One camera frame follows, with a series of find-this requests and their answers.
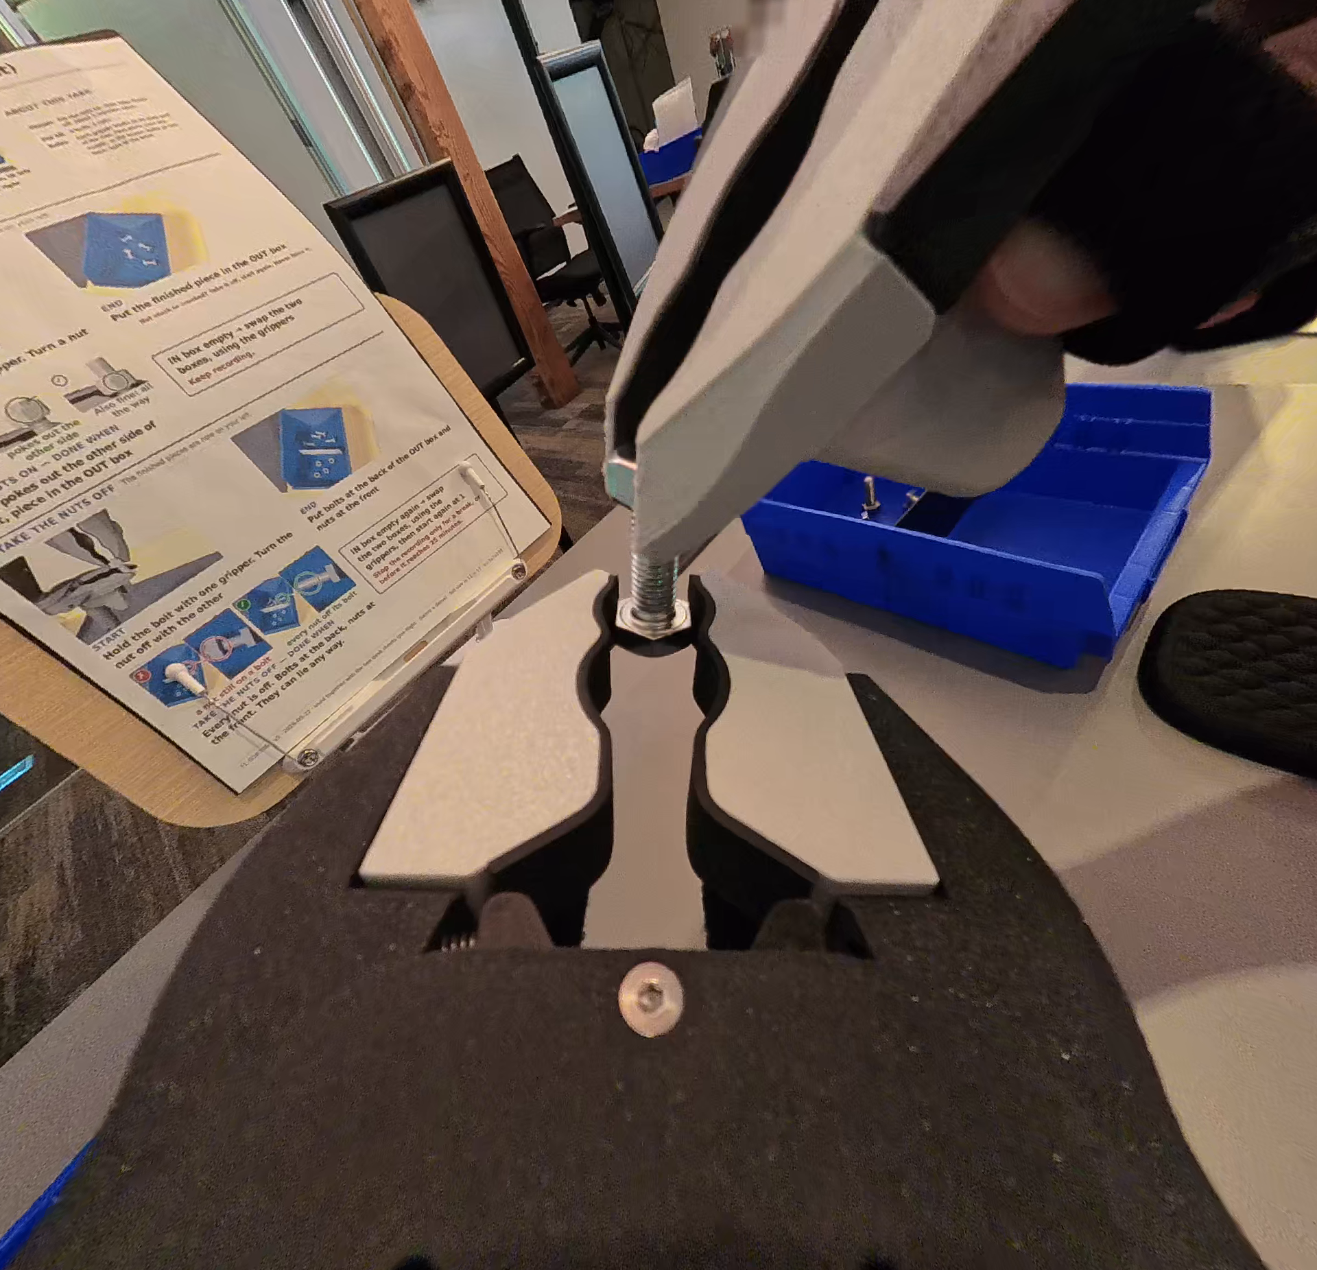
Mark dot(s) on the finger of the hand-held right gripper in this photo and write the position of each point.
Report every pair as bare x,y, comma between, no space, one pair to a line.
782,363
709,178

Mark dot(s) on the person's right hand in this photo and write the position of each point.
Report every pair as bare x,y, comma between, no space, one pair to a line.
1050,277

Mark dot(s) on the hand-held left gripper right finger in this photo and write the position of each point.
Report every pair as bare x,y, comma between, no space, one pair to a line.
812,756

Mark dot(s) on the instruction sheet on stand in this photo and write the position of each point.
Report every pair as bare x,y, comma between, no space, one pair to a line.
206,416

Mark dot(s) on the blue plastic parts bin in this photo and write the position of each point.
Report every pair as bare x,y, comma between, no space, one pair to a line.
36,1214
926,591

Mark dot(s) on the wooden pillar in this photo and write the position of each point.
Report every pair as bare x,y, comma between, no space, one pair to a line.
453,158

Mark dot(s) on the black framed easel board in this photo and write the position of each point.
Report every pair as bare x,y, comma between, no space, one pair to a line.
602,158

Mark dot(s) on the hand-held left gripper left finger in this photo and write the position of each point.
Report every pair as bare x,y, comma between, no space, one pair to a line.
494,756

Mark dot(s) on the small blue storage bin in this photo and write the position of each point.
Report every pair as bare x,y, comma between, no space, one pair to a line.
668,158

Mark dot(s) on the black office chair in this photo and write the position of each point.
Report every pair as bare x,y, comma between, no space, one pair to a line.
545,240

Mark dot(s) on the silver hex nut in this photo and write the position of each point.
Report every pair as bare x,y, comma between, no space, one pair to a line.
620,477

